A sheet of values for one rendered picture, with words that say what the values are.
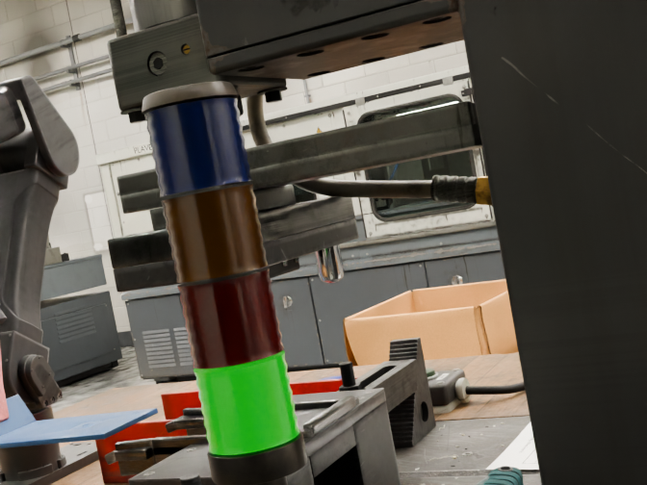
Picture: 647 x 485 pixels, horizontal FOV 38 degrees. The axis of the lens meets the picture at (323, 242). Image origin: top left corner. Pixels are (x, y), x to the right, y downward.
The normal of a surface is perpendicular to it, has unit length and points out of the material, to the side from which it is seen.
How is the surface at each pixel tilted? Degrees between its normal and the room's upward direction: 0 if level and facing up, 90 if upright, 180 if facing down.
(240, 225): 76
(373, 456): 90
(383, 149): 90
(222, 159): 104
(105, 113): 90
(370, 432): 90
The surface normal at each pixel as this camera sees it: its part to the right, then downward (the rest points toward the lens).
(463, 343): -0.47, 0.07
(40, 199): 0.90, 0.03
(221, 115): 0.72, 0.15
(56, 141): 0.94, -0.16
